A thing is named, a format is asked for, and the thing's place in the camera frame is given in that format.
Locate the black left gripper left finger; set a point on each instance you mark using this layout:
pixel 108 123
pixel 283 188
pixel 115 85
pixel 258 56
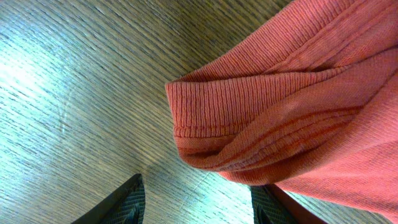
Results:
pixel 126 205

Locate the orange printed t-shirt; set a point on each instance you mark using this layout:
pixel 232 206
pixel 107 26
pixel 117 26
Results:
pixel 307 102

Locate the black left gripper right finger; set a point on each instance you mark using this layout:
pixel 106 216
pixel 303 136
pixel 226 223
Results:
pixel 271 205

